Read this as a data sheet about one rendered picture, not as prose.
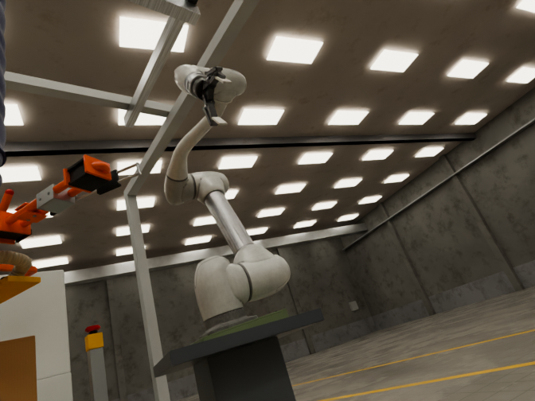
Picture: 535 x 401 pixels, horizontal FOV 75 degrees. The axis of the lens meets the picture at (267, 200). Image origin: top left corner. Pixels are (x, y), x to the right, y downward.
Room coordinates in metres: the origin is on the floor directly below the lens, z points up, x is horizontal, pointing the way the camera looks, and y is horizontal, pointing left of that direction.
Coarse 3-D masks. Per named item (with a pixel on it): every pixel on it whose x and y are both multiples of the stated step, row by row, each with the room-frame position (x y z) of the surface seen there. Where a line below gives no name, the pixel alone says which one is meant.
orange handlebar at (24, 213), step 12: (96, 168) 0.73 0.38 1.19; (108, 168) 0.75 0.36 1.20; (60, 192) 0.77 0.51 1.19; (72, 192) 0.80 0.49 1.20; (24, 204) 0.81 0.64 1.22; (36, 204) 0.80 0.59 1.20; (12, 216) 0.83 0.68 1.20; (24, 216) 0.83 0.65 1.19; (36, 216) 0.84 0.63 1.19; (0, 264) 1.11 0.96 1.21
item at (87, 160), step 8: (80, 160) 0.72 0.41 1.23; (88, 160) 0.71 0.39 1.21; (96, 160) 0.74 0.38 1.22; (72, 168) 0.73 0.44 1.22; (80, 168) 0.73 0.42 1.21; (88, 168) 0.71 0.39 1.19; (64, 176) 0.73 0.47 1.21; (72, 176) 0.74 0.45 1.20; (80, 176) 0.72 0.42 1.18; (88, 176) 0.73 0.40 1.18; (96, 176) 0.74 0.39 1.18; (104, 176) 0.75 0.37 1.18; (64, 184) 0.73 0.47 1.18; (72, 184) 0.74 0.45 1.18; (80, 184) 0.75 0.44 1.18; (88, 184) 0.76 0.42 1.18; (96, 184) 0.77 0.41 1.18; (88, 192) 0.80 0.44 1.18
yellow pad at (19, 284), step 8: (0, 280) 0.97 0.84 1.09; (8, 280) 0.96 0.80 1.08; (16, 280) 0.98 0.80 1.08; (24, 280) 1.00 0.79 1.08; (32, 280) 1.02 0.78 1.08; (40, 280) 1.04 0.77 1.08; (0, 288) 0.99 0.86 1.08; (8, 288) 1.01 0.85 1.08; (16, 288) 1.03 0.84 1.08; (24, 288) 1.05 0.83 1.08; (0, 296) 1.05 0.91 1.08; (8, 296) 1.07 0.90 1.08
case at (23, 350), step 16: (32, 336) 1.16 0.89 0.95; (0, 352) 1.10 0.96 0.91; (16, 352) 1.13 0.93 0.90; (32, 352) 1.16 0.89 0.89; (0, 368) 1.10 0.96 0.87; (16, 368) 1.13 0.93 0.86; (32, 368) 1.16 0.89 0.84; (0, 384) 1.10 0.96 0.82; (16, 384) 1.13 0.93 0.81; (32, 384) 1.16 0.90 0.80; (0, 400) 1.10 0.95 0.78; (16, 400) 1.13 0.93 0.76; (32, 400) 1.16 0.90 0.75
